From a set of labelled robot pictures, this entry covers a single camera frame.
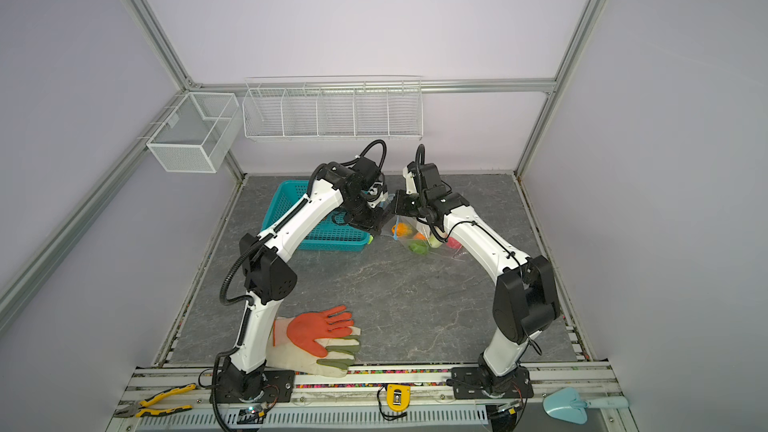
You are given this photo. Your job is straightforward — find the clear zip top bag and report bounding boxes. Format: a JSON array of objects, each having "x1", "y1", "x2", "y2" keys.
[{"x1": 381, "y1": 192, "x2": 469, "y2": 260}]

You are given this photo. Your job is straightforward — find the teal plastic basket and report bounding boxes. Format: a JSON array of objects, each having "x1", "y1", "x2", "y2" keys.
[{"x1": 262, "y1": 179, "x2": 372, "y2": 252}]

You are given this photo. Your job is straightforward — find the yellow green toy corn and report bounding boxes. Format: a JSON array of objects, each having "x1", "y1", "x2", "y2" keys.
[{"x1": 392, "y1": 222, "x2": 415, "y2": 239}]

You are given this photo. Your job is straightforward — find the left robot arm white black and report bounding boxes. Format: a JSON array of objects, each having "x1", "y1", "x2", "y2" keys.
[{"x1": 211, "y1": 152, "x2": 386, "y2": 402}]

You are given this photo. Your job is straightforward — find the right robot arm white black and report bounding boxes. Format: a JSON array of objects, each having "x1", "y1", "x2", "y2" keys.
[{"x1": 393, "y1": 144, "x2": 561, "y2": 401}]

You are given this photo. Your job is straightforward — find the green striped work glove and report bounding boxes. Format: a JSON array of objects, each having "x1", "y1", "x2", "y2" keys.
[{"x1": 267, "y1": 323, "x2": 361, "y2": 378}]

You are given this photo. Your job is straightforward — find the white mesh box basket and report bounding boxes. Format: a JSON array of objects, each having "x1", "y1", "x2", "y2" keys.
[{"x1": 147, "y1": 92, "x2": 243, "y2": 173}]

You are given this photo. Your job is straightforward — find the yellow tape measure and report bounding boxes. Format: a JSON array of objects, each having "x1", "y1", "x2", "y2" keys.
[{"x1": 376, "y1": 383, "x2": 411, "y2": 422}]

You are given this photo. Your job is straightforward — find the teal plastic scoop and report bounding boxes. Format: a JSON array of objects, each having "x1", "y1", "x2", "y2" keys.
[{"x1": 542, "y1": 387, "x2": 629, "y2": 425}]

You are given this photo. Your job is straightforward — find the yellow black pliers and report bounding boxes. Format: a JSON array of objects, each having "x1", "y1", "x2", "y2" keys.
[{"x1": 113, "y1": 383, "x2": 197, "y2": 418}]

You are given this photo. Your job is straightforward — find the white wire shelf basket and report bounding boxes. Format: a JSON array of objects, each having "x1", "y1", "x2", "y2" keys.
[{"x1": 242, "y1": 75, "x2": 424, "y2": 141}]

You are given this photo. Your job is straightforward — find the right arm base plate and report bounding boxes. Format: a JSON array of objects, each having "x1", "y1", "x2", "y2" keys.
[{"x1": 446, "y1": 365, "x2": 534, "y2": 400}]

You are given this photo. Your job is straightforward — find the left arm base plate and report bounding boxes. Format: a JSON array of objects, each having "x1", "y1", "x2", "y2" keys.
[{"x1": 212, "y1": 368, "x2": 296, "y2": 404}]

